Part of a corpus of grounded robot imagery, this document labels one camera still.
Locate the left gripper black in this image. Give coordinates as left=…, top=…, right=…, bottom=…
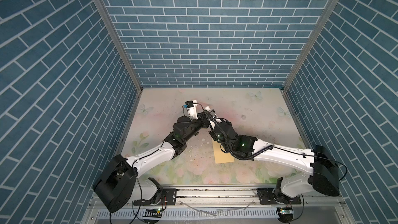
left=181, top=110, right=214, bottom=144

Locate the yellow envelope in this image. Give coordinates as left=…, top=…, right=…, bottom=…
left=212, top=141, right=235, bottom=164

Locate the white glue stick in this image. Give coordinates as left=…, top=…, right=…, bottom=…
left=204, top=106, right=220, bottom=130

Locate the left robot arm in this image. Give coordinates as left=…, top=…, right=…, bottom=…
left=92, top=113, right=210, bottom=213

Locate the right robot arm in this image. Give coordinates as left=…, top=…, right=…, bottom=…
left=209, top=121, right=340, bottom=198

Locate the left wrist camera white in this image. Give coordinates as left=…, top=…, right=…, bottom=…
left=184, top=100, right=198, bottom=120

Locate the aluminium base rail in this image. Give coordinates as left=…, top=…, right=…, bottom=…
left=142, top=184, right=346, bottom=208

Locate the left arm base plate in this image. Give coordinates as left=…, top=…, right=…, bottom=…
left=134, top=188, right=177, bottom=206

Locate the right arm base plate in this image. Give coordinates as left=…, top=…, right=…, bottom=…
left=256, top=188, right=302, bottom=205

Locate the left corner aluminium post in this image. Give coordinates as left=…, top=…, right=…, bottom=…
left=92, top=0, right=143, bottom=93

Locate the corner aluminium post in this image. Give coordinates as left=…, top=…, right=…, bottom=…
left=282, top=0, right=339, bottom=93
left=92, top=0, right=143, bottom=93

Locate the right corner aluminium post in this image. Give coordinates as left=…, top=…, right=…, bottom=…
left=282, top=0, right=339, bottom=93

